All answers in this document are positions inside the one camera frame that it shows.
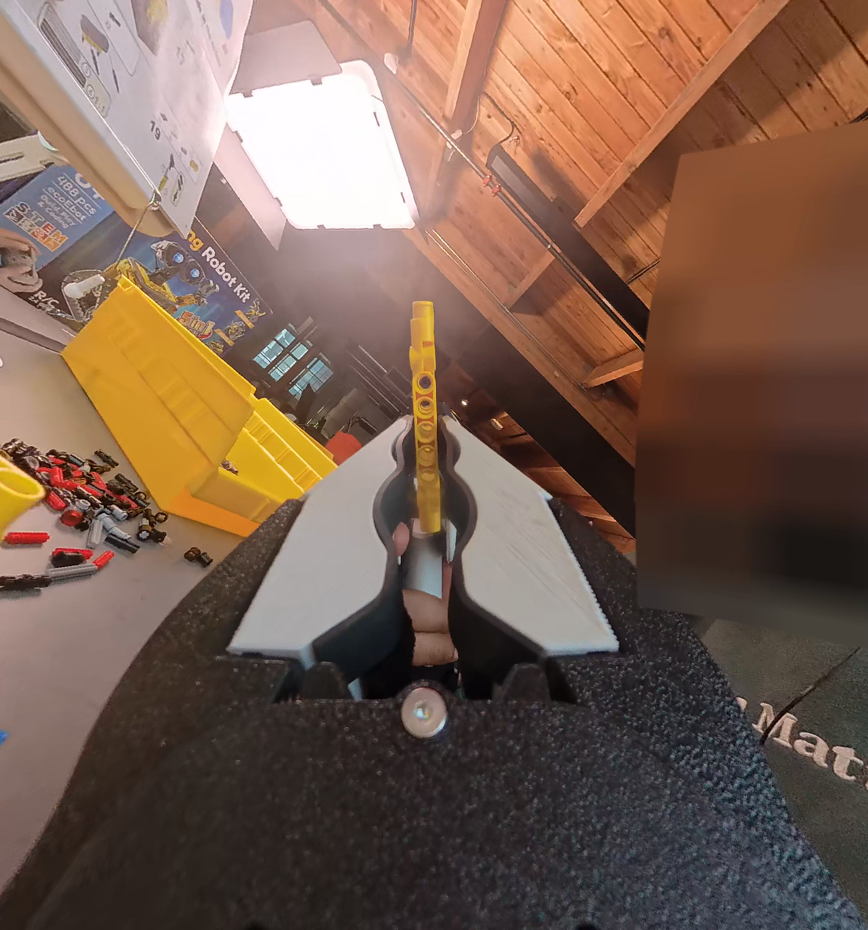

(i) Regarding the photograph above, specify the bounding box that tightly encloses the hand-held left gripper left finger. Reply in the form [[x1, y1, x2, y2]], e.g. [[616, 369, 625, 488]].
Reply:
[[227, 416, 417, 700]]

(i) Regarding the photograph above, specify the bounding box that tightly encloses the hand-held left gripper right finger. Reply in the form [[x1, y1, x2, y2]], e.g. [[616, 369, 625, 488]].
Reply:
[[437, 416, 620, 700]]

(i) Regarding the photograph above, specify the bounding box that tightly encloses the short yellow lego beam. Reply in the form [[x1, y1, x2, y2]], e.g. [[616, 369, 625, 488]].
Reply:
[[408, 300, 451, 535]]

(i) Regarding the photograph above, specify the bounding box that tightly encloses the pile of small lego pins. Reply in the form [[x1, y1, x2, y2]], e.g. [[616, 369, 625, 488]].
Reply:
[[0, 392, 213, 593]]

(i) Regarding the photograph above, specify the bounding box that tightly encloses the blue lego set box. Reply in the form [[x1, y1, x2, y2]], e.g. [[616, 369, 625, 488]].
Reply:
[[0, 163, 274, 358]]

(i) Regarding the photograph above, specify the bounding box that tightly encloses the person's right hand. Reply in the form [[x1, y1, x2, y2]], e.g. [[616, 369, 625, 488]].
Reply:
[[394, 519, 458, 666]]

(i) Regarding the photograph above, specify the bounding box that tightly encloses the yellow plastic bin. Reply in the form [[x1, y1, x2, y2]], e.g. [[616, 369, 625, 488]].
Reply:
[[62, 276, 257, 520], [194, 398, 338, 539]]

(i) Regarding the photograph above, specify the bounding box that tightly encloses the black ceiling fixture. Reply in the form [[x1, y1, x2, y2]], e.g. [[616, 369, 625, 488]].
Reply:
[[486, 141, 649, 351]]

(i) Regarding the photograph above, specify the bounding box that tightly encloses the ceiling light panel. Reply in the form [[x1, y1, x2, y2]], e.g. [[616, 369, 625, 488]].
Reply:
[[216, 20, 420, 251]]

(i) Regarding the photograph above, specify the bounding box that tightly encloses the cream instruction holder board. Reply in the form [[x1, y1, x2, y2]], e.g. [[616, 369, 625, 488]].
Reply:
[[0, 0, 165, 213]]

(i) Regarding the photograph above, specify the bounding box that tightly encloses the white instruction sheet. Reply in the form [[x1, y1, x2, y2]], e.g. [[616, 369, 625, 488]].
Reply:
[[0, 0, 257, 237]]

